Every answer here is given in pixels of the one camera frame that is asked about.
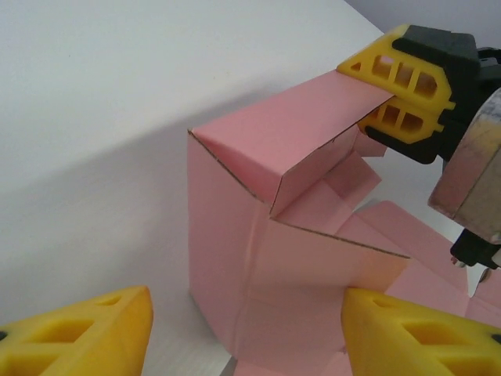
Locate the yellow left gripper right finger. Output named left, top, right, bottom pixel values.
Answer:
left=340, top=288, right=501, bottom=376

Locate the pink paper box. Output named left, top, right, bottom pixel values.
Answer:
left=186, top=70, right=501, bottom=376

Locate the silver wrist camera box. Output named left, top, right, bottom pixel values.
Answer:
left=427, top=89, right=501, bottom=240

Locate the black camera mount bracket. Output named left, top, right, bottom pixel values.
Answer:
left=449, top=230, right=501, bottom=272

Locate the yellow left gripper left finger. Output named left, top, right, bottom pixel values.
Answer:
left=0, top=285, right=154, bottom=376

